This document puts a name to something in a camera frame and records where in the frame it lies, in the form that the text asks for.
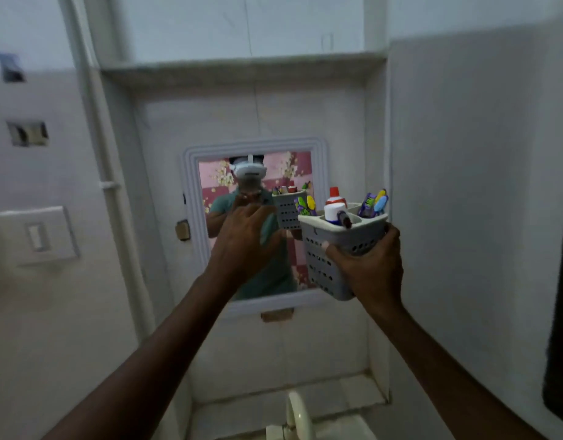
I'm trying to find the white bottle with red cap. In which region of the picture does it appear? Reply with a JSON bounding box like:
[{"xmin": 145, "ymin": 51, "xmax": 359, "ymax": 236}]
[{"xmin": 324, "ymin": 187, "xmax": 349, "ymax": 223}]

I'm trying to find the person's right forearm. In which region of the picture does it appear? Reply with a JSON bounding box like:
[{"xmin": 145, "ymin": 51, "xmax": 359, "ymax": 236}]
[{"xmin": 361, "ymin": 299, "xmax": 546, "ymax": 440}]

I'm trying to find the white switch plate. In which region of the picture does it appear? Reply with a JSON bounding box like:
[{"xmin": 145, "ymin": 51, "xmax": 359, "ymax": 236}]
[{"xmin": 0, "ymin": 205, "xmax": 80, "ymax": 267}]

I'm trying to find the green yellow purple toothbrush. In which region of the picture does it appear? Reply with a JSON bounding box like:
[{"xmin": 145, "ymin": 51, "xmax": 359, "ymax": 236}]
[{"xmin": 294, "ymin": 195, "xmax": 318, "ymax": 217}]

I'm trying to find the grey perforated plastic basket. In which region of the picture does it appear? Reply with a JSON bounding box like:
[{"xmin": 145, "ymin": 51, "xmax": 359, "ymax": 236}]
[{"xmin": 298, "ymin": 202, "xmax": 389, "ymax": 302}]

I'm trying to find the person's right hand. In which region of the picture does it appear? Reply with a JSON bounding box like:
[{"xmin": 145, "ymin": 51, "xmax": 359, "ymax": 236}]
[{"xmin": 323, "ymin": 223, "xmax": 404, "ymax": 315}]

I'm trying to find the person's left hand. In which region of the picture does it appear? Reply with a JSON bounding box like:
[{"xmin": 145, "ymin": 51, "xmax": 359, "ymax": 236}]
[{"xmin": 210, "ymin": 203, "xmax": 286, "ymax": 289}]

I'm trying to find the white framed wall mirror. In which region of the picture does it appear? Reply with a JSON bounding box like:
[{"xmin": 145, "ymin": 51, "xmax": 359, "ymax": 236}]
[{"xmin": 182, "ymin": 137, "xmax": 331, "ymax": 317}]

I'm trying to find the white wall pipe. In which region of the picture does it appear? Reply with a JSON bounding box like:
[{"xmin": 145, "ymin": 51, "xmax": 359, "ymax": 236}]
[{"xmin": 57, "ymin": 0, "xmax": 157, "ymax": 337}]

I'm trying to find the person's left forearm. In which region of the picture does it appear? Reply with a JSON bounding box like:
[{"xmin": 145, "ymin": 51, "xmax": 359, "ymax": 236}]
[{"xmin": 42, "ymin": 266, "xmax": 238, "ymax": 440}]

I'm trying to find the white tap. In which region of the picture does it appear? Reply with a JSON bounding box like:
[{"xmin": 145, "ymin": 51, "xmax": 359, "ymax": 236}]
[{"xmin": 284, "ymin": 390, "xmax": 317, "ymax": 440}]

